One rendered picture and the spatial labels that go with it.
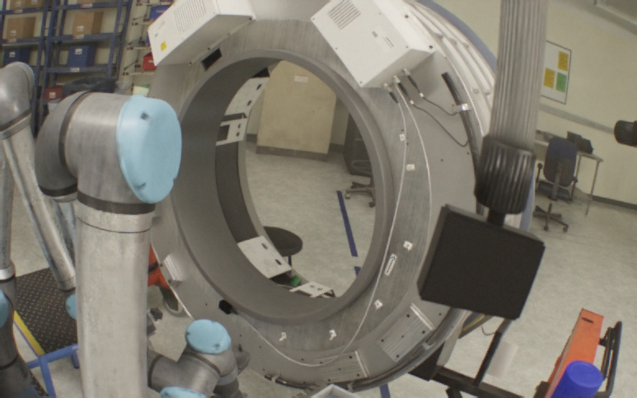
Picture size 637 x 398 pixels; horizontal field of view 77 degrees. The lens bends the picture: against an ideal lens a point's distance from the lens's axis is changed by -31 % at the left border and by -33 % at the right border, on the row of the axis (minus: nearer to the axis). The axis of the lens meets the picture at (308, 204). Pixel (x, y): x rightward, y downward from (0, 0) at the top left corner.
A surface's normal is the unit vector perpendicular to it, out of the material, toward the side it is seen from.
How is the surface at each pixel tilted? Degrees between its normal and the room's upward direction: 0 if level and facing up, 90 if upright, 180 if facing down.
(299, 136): 90
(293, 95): 90
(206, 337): 19
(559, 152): 98
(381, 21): 90
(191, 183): 74
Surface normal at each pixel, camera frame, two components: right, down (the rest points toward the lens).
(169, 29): -0.60, 0.19
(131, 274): 0.77, 0.25
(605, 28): 0.04, 0.34
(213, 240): 0.63, -0.48
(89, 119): -0.16, -0.30
